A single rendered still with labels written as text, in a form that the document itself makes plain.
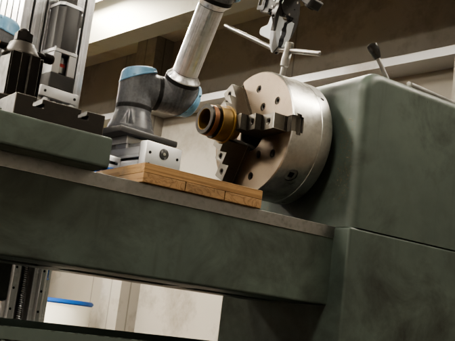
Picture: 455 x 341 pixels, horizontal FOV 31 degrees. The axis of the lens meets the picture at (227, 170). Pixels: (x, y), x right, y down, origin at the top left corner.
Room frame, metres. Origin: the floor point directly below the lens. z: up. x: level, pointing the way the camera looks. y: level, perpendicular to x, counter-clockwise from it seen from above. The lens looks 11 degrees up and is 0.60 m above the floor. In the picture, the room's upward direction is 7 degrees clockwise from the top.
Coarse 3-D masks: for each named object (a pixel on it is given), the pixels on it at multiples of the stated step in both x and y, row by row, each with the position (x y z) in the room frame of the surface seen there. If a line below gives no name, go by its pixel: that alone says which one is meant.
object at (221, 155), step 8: (216, 144) 1.95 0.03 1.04; (224, 144) 1.93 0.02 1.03; (232, 144) 1.94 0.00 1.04; (240, 144) 1.95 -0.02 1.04; (248, 144) 2.00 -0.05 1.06; (224, 152) 1.95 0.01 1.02; (232, 152) 1.95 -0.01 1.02; (240, 152) 1.96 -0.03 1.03; (224, 160) 1.95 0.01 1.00; (232, 160) 1.96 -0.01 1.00; (240, 160) 1.97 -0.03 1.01; (224, 168) 1.98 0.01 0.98; (232, 168) 1.98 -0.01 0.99; (240, 168) 1.99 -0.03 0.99; (216, 176) 2.00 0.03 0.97; (224, 176) 1.98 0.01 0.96; (232, 176) 1.99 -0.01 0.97
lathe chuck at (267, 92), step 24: (264, 72) 1.95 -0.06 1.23; (264, 96) 1.94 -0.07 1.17; (288, 96) 1.86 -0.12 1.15; (312, 96) 1.90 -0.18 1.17; (312, 120) 1.87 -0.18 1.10; (264, 144) 1.92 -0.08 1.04; (288, 144) 1.84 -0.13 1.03; (312, 144) 1.88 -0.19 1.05; (264, 168) 1.91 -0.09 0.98; (288, 168) 1.88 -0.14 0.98; (264, 192) 1.94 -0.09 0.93; (288, 192) 1.95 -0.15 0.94
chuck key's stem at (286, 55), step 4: (288, 44) 1.94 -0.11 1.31; (292, 44) 1.94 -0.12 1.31; (284, 48) 1.94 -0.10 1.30; (288, 48) 1.94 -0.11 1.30; (292, 48) 1.94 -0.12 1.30; (284, 52) 1.94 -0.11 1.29; (288, 52) 1.94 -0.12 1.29; (284, 56) 1.94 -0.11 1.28; (288, 56) 1.94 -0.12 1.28; (284, 60) 1.94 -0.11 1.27; (288, 60) 1.95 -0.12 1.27; (280, 64) 1.95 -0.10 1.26; (284, 64) 1.95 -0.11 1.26; (288, 64) 1.95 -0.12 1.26; (284, 68) 1.95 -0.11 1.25; (280, 72) 1.96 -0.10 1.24; (284, 72) 1.95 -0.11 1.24
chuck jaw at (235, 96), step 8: (232, 88) 1.98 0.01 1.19; (240, 88) 2.00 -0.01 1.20; (232, 96) 1.96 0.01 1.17; (240, 96) 1.98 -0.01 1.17; (224, 104) 1.93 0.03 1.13; (232, 104) 1.95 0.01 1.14; (240, 104) 1.96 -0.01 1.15; (248, 104) 1.98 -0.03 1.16; (240, 112) 1.95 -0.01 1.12; (248, 112) 1.97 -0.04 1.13
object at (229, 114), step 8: (208, 104) 1.88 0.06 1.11; (200, 112) 1.90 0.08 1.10; (208, 112) 1.91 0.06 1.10; (216, 112) 1.86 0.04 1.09; (224, 112) 1.87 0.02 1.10; (232, 112) 1.89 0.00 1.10; (200, 120) 1.91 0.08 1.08; (208, 120) 1.92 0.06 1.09; (216, 120) 1.86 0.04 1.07; (224, 120) 1.87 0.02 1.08; (232, 120) 1.88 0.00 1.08; (200, 128) 1.90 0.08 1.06; (208, 128) 1.87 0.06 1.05; (216, 128) 1.87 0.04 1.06; (224, 128) 1.87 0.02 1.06; (232, 128) 1.88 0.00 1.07; (208, 136) 1.91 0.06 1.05; (216, 136) 1.89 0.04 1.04; (224, 136) 1.89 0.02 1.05; (232, 136) 1.92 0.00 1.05
